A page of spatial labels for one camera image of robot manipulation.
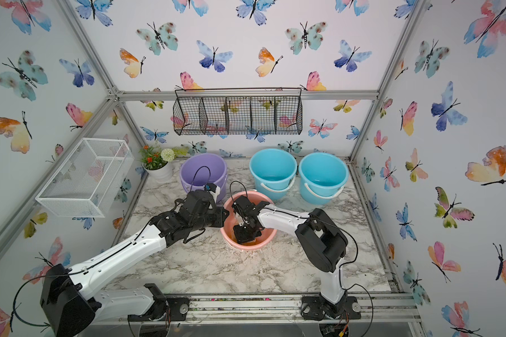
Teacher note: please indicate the purple plastic bucket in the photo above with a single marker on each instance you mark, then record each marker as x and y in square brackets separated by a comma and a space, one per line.
[202, 169]

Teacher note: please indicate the potted flower plant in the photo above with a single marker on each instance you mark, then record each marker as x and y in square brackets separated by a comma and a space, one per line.
[158, 162]

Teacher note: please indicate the white wire mesh basket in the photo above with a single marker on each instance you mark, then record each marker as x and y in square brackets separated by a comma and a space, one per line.
[88, 179]

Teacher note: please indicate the black wire wall basket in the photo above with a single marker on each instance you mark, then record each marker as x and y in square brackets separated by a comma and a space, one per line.
[238, 111]

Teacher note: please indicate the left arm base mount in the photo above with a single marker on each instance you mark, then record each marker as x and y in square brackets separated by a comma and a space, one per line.
[169, 310]

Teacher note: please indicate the teal plastic bucket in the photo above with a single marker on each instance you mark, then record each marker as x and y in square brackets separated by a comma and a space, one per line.
[274, 172]
[323, 177]

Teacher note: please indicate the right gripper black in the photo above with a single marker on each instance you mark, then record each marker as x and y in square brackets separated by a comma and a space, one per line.
[239, 238]

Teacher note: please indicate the yellow microfiber cloth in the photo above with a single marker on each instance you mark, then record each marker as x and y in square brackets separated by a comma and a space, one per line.
[255, 242]

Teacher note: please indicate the pink plastic bucket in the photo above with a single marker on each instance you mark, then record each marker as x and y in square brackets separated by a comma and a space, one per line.
[227, 230]

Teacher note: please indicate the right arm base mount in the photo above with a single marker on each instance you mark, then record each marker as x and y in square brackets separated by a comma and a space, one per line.
[318, 308]

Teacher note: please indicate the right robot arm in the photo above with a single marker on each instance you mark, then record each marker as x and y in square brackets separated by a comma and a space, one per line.
[324, 244]

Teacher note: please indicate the aluminium front rail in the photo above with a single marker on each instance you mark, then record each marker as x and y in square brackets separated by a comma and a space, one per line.
[272, 308]

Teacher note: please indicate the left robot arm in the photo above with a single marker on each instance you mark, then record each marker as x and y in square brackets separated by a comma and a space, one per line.
[71, 297]

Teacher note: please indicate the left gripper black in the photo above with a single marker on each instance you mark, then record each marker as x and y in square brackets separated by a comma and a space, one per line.
[221, 212]

